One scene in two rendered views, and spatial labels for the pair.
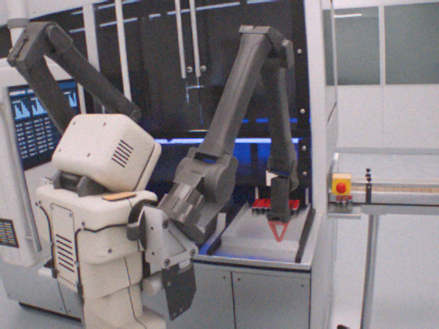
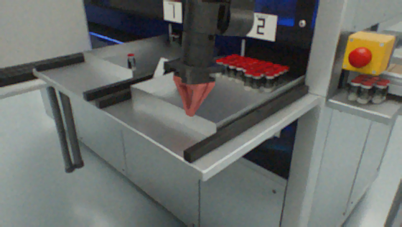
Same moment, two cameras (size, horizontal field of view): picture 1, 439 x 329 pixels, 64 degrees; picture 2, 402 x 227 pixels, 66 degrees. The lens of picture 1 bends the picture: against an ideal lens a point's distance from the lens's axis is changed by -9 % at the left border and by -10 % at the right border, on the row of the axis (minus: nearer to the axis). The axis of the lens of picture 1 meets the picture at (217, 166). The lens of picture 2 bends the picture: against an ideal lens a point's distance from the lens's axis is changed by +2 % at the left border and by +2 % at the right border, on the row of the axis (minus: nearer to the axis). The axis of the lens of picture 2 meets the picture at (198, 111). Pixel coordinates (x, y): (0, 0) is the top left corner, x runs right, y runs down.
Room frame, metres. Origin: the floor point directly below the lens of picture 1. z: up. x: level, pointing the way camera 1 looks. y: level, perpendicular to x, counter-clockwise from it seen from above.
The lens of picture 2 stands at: (0.64, -0.39, 1.18)
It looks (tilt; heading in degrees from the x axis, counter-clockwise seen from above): 27 degrees down; 23
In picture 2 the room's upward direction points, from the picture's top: straight up
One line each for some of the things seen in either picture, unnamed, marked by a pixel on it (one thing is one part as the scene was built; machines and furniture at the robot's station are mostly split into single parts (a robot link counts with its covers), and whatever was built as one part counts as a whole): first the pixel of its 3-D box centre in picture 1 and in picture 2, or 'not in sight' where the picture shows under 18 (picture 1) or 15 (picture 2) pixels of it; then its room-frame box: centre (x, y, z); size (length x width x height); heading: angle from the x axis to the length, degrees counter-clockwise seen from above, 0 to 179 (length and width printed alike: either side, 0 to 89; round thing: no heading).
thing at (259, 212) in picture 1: (274, 211); (242, 75); (1.37, -0.20, 0.90); 0.18 x 0.02 x 0.05; 70
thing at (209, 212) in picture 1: (190, 211); (153, 54); (1.47, 0.12, 0.90); 0.34 x 0.26 x 0.04; 159
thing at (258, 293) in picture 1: (163, 239); (184, 91); (2.19, 0.37, 0.44); 2.06 x 1.00 x 0.88; 69
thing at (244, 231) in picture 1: (270, 222); (220, 87); (1.29, -0.17, 0.90); 0.34 x 0.26 x 0.04; 160
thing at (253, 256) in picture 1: (225, 227); (171, 81); (1.34, -0.01, 0.87); 0.70 x 0.48 x 0.02; 69
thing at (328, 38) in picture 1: (328, 51); not in sight; (1.82, -0.58, 1.50); 0.85 x 0.01 x 0.59; 159
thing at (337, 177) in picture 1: (341, 183); (368, 52); (1.36, -0.47, 0.99); 0.08 x 0.07 x 0.07; 159
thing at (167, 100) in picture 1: (144, 63); not in sight; (1.63, 0.27, 1.50); 0.47 x 0.01 x 0.59; 69
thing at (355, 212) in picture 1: (345, 209); (367, 102); (1.40, -0.50, 0.87); 0.14 x 0.13 x 0.02; 159
